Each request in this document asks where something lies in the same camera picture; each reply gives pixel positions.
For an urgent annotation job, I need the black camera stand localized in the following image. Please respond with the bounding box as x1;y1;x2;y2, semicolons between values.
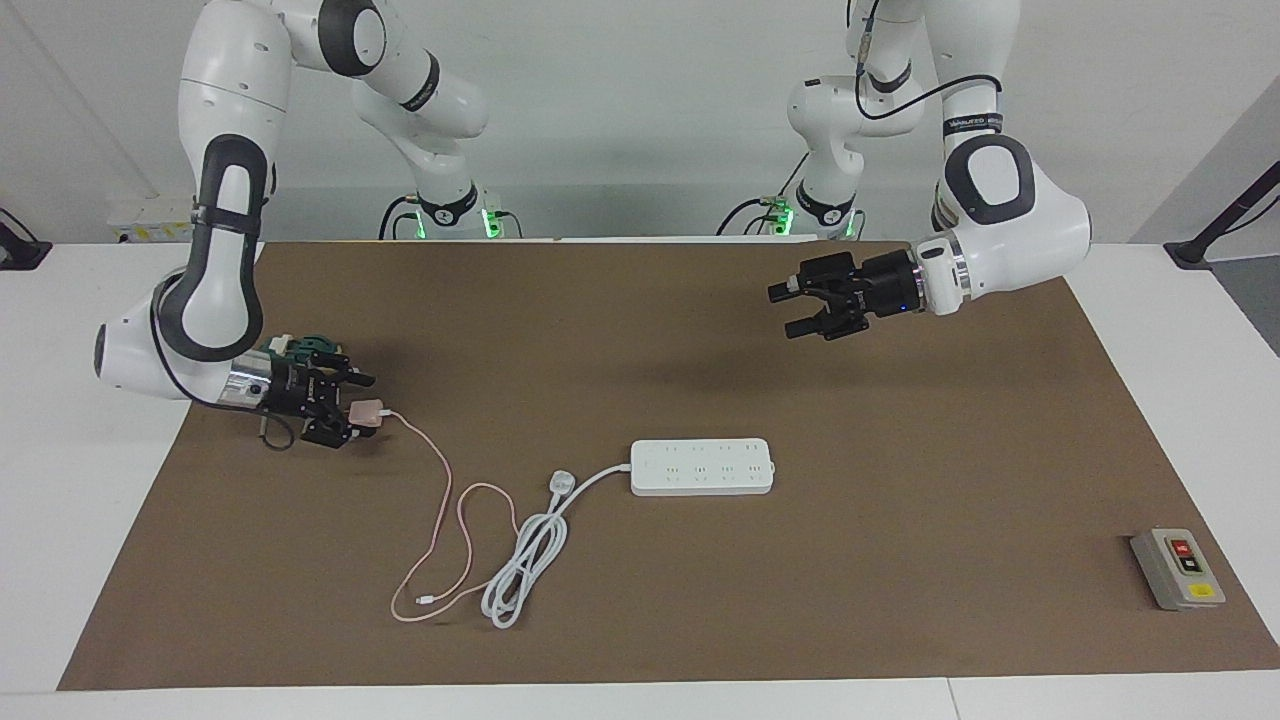
1163;160;1280;271

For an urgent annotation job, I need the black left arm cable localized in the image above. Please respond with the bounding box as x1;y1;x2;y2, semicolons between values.
853;0;1004;122

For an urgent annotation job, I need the white power strip cord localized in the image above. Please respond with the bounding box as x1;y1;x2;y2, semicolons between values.
481;462;634;630

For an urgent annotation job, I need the grey push button box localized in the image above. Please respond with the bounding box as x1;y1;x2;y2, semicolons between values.
1130;527;1227;612

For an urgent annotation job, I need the white power strip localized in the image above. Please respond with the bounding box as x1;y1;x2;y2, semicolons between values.
630;438;778;497

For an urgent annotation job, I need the white box with yellow labels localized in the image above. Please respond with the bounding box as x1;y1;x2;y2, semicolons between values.
108;195;196;244

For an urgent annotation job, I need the green knife switch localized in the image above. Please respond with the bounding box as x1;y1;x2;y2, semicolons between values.
264;335;347;365

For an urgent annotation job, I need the brown table mat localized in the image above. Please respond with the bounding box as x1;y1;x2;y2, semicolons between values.
57;238;1280;691

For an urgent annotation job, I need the pink charging cable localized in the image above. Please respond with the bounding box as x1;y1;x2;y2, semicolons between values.
383;409;522;624

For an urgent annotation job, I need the black table clamp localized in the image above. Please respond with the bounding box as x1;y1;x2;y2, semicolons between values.
0;208;53;271

